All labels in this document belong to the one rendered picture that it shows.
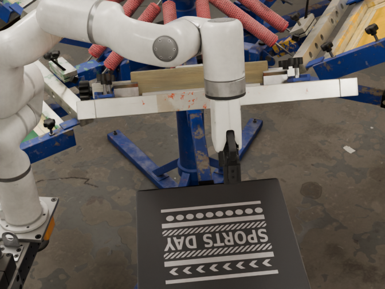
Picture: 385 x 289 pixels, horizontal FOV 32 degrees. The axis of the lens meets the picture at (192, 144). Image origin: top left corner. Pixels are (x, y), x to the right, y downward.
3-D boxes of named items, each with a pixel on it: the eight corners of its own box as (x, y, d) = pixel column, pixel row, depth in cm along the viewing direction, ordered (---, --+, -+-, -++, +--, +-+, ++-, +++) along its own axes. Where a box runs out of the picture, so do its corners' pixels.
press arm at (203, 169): (232, 292, 183) (232, 278, 179) (211, 295, 182) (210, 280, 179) (194, 67, 282) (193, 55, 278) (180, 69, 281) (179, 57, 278)
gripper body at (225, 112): (202, 82, 125) (205, 137, 129) (207, 96, 116) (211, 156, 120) (241, 78, 126) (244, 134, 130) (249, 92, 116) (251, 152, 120)
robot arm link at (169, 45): (107, 39, 131) (207, 59, 125) (74, 53, 120) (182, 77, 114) (109, -4, 127) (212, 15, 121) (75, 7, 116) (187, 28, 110)
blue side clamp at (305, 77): (311, 98, 186) (310, 73, 185) (294, 100, 186) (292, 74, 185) (291, 97, 216) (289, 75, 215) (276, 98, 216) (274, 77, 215)
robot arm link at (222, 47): (153, 22, 117) (174, 13, 126) (158, 80, 121) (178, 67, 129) (235, 22, 112) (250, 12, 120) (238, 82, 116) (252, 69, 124)
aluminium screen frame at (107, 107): (358, 95, 138) (357, 77, 137) (77, 120, 135) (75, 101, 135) (287, 94, 216) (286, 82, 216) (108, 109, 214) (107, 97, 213)
